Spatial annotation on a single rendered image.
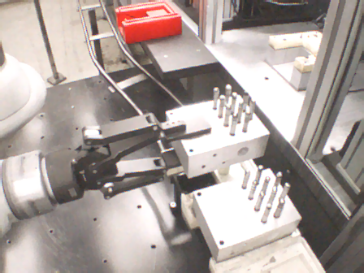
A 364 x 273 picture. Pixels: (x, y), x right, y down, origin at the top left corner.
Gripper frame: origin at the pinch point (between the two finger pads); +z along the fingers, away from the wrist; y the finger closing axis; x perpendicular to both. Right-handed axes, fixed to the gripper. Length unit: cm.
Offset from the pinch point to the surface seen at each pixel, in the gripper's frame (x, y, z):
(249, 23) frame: 42, -5, 35
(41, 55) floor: 234, -96, -52
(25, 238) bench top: 9.4, -27.4, -36.1
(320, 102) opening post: -5.1, 5.9, 18.9
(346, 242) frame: -20.8, -10.5, 19.4
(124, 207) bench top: 10.7, -28.0, -11.7
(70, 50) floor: 230, -96, -25
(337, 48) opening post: -5.0, 14.9, 19.0
